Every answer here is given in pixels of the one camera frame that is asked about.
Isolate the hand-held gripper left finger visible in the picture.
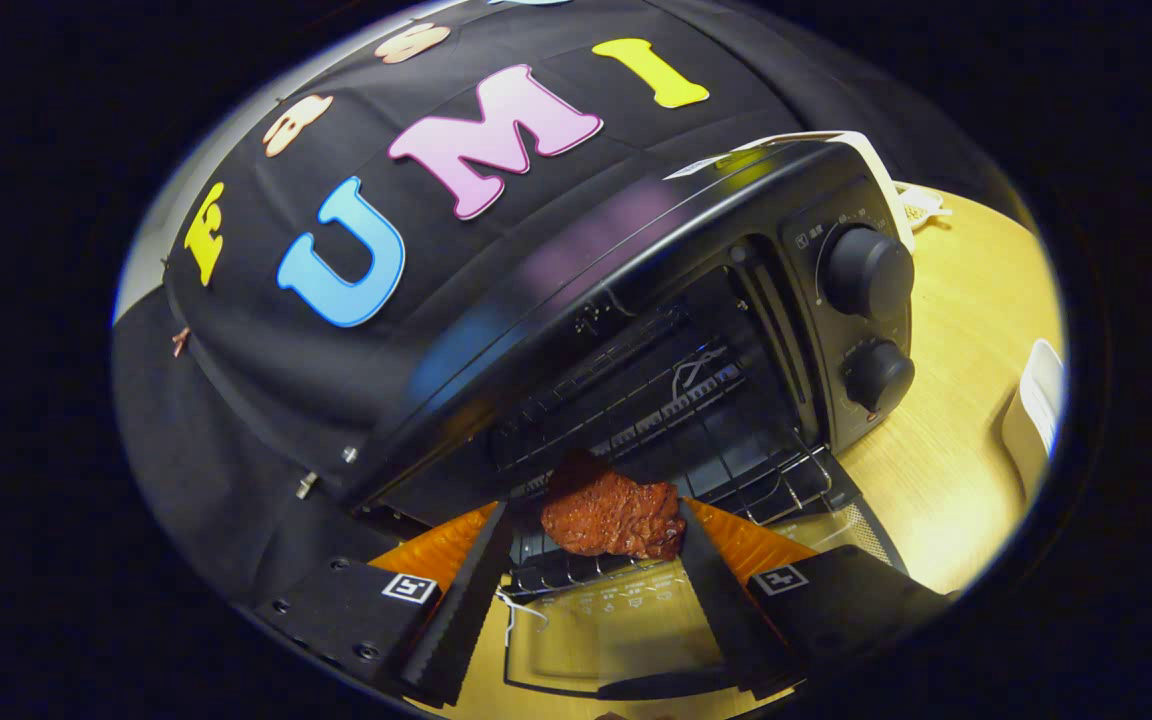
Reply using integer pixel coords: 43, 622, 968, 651
256, 500, 515, 707

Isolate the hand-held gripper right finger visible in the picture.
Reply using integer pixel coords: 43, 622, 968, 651
676, 498, 957, 701

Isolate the red meat slice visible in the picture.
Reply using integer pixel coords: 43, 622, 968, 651
540, 455, 687, 561

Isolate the black toaster oven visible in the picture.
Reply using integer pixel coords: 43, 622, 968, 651
341, 140, 917, 701

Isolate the white slot toaster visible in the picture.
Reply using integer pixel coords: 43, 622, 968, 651
736, 130, 917, 253

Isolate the black backdrop cloth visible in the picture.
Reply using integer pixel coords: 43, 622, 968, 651
114, 0, 1037, 611

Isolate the white rectangular tray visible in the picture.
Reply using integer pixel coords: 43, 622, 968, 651
1000, 339, 1068, 503

